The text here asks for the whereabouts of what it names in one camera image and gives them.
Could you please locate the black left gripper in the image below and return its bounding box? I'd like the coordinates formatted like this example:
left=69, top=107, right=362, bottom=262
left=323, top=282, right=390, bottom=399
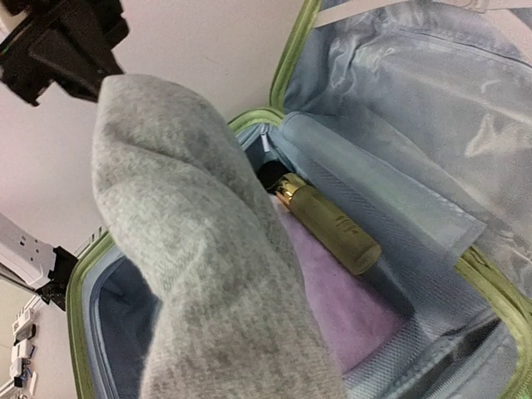
left=1, top=0, right=129, bottom=106

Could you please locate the translucent green bottle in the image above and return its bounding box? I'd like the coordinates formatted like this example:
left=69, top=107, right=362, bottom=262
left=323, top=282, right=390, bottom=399
left=257, top=160, right=382, bottom=275

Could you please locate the grey garment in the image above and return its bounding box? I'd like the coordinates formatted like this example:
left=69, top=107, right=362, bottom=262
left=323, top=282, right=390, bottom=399
left=92, top=75, right=346, bottom=398

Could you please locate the green hard-shell suitcase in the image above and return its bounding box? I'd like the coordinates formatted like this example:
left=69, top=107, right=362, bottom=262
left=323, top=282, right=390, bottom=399
left=66, top=0, right=532, bottom=399

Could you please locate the purple garment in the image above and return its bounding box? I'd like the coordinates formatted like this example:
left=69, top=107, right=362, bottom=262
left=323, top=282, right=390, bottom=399
left=269, top=195, right=404, bottom=373

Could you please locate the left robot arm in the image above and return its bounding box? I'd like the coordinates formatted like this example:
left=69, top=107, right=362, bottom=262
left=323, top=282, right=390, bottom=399
left=1, top=0, right=129, bottom=309

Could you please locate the white wall device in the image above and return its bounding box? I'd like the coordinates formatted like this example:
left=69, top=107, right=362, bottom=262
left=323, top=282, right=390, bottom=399
left=9, top=308, right=38, bottom=391

